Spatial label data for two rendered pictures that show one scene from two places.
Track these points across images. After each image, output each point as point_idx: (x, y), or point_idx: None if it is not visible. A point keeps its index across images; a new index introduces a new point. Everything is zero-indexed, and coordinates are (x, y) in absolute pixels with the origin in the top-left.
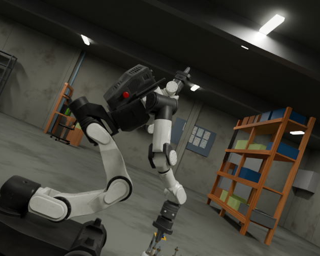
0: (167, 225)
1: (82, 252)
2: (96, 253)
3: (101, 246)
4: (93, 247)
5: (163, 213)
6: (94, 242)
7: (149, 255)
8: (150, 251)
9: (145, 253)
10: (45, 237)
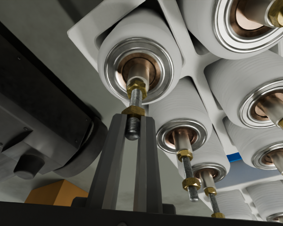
0: None
1: (62, 174)
2: (66, 161)
3: (10, 107)
4: (49, 161)
5: None
6: (19, 145)
7: (143, 102)
8: (118, 52)
9: (120, 99)
10: (1, 168)
